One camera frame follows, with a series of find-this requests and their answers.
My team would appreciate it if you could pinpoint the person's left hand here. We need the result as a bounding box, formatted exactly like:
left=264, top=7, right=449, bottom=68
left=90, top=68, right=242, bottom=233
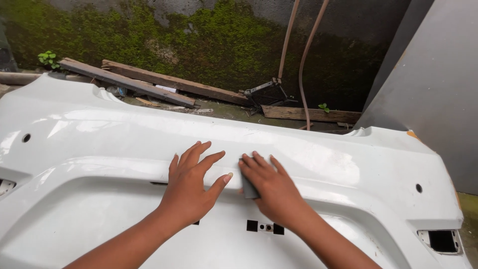
left=158, top=141, right=234, bottom=228

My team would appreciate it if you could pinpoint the person's right hand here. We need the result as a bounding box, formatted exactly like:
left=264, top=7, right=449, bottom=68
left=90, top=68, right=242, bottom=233
left=238, top=151, right=307, bottom=225

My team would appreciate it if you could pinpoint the grey sandpaper piece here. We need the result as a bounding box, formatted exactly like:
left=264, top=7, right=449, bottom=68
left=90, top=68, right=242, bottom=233
left=239, top=158, right=261, bottom=200

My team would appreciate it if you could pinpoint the white car bumper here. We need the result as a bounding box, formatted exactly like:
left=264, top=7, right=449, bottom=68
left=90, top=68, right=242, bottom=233
left=0, top=73, right=473, bottom=269

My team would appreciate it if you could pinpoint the short wooden plank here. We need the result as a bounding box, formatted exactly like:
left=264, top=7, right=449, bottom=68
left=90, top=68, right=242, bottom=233
left=261, top=105, right=362, bottom=125

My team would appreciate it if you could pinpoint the black metal scissor jack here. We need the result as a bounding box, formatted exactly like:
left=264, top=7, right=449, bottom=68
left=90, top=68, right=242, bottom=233
left=239, top=77, right=299, bottom=116

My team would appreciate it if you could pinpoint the brown wooden plank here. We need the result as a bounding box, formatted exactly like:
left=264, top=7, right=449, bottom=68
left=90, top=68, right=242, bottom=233
left=101, top=59, right=251, bottom=107

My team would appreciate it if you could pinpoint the crumpled plastic bottle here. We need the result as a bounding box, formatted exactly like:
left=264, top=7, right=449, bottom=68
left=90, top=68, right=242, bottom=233
left=106, top=86, right=128, bottom=98

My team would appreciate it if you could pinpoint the dark wooden plank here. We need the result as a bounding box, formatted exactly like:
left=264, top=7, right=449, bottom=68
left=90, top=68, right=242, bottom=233
left=59, top=58, right=200, bottom=109

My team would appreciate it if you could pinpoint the grey metal panel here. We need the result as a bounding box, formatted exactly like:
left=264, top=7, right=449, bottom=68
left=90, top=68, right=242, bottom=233
left=353, top=0, right=478, bottom=196

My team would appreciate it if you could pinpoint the small green plant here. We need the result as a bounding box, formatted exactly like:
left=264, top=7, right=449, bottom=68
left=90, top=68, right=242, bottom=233
left=37, top=50, right=61, bottom=70

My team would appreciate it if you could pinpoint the rusty metal pipe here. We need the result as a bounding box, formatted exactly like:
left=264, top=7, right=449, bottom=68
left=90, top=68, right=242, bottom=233
left=0, top=71, right=94, bottom=86

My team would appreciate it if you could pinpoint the brown rubber hose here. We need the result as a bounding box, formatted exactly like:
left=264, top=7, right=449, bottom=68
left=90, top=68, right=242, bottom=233
left=298, top=0, right=330, bottom=131
left=277, top=0, right=300, bottom=80

